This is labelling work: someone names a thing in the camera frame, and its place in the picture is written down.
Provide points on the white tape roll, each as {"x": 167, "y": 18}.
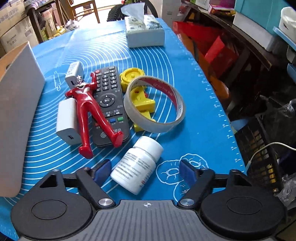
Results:
{"x": 148, "y": 125}

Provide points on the red gift boxes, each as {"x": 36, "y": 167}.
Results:
{"x": 208, "y": 44}

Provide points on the large white charger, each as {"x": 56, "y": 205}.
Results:
{"x": 66, "y": 120}

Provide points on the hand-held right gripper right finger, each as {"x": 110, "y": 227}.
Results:
{"x": 187, "y": 172}

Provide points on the white pill bottle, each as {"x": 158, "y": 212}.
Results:
{"x": 134, "y": 166}

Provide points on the black plastic crate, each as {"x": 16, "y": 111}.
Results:
{"x": 259, "y": 148}

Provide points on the yellow round toy gear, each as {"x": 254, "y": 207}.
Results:
{"x": 131, "y": 77}

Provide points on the wooden chair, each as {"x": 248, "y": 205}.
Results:
{"x": 91, "y": 7}

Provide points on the dark wooden shelf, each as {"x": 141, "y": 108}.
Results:
{"x": 249, "y": 41}

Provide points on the white plastic container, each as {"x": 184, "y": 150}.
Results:
{"x": 289, "y": 22}

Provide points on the black remote control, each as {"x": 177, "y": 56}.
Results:
{"x": 106, "y": 102}

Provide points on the printed tissue box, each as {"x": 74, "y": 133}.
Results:
{"x": 145, "y": 32}

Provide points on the blue silicone baking mat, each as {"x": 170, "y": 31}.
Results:
{"x": 161, "y": 69}

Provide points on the yellow plastic jug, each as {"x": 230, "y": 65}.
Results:
{"x": 59, "y": 32}

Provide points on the film-wrapped cardboard box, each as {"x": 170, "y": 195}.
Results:
{"x": 20, "y": 37}

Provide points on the beige plastic storage bin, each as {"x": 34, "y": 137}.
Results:
{"x": 16, "y": 115}

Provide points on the printed cardboard box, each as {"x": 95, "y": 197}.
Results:
{"x": 11, "y": 14}

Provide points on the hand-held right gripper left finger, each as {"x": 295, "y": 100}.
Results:
{"x": 103, "y": 172}

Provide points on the bicycle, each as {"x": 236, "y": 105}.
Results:
{"x": 115, "y": 11}

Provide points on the black plastic bag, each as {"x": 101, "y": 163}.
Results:
{"x": 279, "y": 120}

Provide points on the red action figure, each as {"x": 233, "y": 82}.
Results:
{"x": 81, "y": 102}

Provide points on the small white charger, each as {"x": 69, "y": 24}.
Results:
{"x": 72, "y": 72}

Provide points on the white appliance box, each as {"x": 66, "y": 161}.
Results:
{"x": 171, "y": 10}

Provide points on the yellow plastic toy piece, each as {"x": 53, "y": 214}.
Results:
{"x": 143, "y": 104}

